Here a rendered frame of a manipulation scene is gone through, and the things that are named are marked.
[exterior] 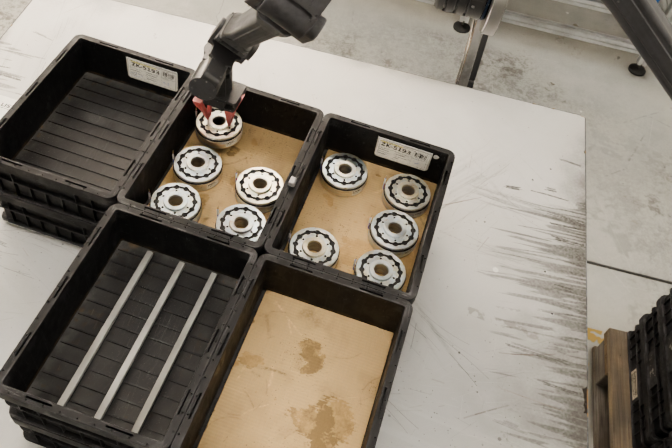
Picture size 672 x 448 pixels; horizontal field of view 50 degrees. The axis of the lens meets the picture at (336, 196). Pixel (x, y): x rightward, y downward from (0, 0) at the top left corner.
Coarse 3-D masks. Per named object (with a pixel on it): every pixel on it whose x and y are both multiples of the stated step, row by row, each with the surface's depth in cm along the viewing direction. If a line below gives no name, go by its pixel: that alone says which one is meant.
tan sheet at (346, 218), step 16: (368, 176) 162; (384, 176) 162; (320, 192) 157; (368, 192) 159; (432, 192) 161; (304, 208) 154; (320, 208) 154; (336, 208) 155; (352, 208) 155; (368, 208) 156; (384, 208) 157; (304, 224) 151; (320, 224) 152; (336, 224) 152; (352, 224) 153; (352, 240) 150; (368, 240) 151; (352, 256) 148; (352, 272) 145
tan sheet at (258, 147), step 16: (256, 128) 166; (192, 144) 161; (240, 144) 163; (256, 144) 163; (272, 144) 164; (288, 144) 165; (224, 160) 159; (240, 160) 160; (256, 160) 160; (272, 160) 161; (288, 160) 162; (224, 176) 156; (208, 192) 153; (224, 192) 154; (208, 208) 151; (224, 208) 151; (208, 224) 148
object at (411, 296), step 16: (320, 128) 155; (368, 128) 157; (416, 144) 156; (432, 144) 157; (304, 160) 149; (448, 160) 154; (448, 176) 151; (288, 192) 143; (288, 208) 141; (432, 224) 145; (272, 240) 136; (288, 256) 134; (336, 272) 133; (416, 272) 135; (416, 288) 133
